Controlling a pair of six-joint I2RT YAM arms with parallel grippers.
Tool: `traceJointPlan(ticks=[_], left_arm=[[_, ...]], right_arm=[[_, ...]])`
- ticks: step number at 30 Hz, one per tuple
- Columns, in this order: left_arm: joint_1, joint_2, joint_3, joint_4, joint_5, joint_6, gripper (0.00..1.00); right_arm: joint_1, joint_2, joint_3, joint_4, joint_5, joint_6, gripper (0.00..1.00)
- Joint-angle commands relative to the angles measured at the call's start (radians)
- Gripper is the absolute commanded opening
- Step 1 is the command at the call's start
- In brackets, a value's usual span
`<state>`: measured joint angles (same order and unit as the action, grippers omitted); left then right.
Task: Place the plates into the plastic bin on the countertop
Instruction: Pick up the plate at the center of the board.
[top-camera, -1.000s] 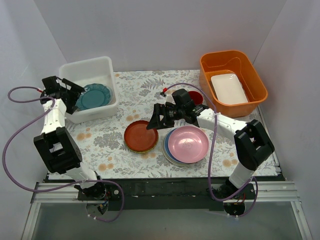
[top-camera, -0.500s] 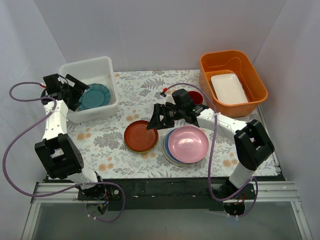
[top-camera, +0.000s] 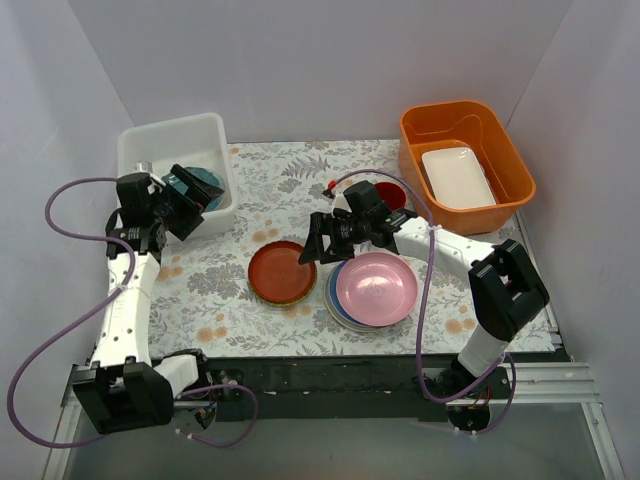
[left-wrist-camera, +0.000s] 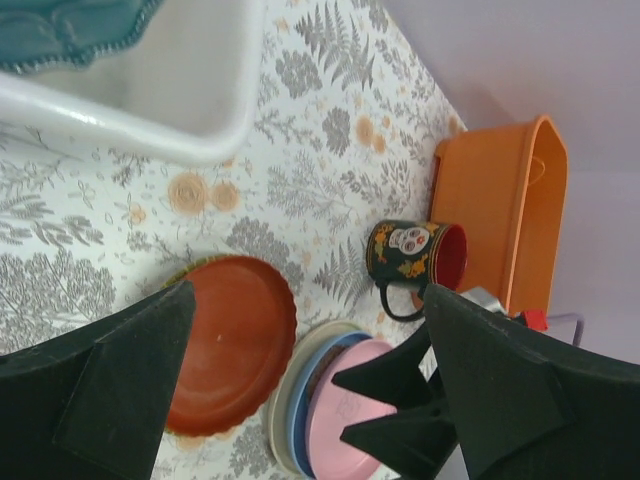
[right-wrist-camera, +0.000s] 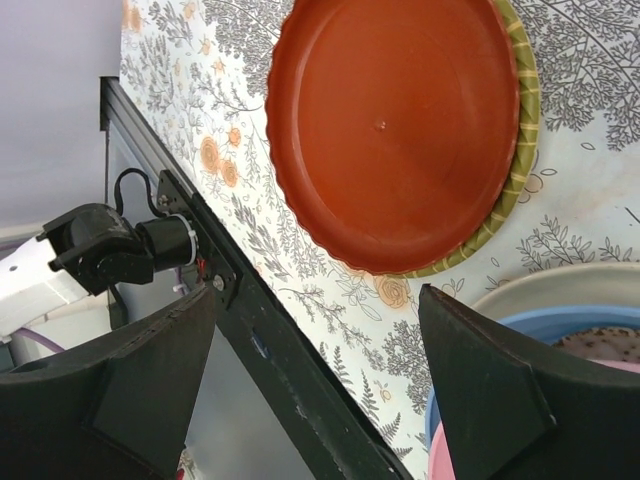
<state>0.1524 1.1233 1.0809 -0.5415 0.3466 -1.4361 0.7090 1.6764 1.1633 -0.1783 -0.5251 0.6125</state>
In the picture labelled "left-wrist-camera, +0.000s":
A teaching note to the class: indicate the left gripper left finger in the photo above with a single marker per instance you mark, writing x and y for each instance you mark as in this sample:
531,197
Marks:
93,403

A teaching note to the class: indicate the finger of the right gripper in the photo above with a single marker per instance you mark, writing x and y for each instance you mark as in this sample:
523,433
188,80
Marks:
395,377
418,440

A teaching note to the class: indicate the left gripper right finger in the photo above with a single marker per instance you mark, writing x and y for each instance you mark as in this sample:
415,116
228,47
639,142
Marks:
527,406

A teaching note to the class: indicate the pink round plate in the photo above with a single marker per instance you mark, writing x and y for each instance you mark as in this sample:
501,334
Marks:
333,408

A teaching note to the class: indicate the red gold rimmed plate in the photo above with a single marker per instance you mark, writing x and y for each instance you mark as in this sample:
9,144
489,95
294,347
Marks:
243,335

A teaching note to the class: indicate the teal scalloped plate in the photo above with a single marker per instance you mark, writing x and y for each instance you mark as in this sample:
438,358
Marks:
40,36

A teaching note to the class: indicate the orange plastic bin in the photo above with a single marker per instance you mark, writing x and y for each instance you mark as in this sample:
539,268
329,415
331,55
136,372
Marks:
506,186

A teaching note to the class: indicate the white translucent plastic bin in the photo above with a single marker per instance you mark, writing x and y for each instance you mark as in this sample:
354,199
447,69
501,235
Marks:
186,92

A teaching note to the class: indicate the red black cup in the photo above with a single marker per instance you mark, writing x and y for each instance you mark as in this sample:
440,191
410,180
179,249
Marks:
412,255

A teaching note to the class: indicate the floral table mat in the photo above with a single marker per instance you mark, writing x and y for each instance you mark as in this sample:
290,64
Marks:
344,131

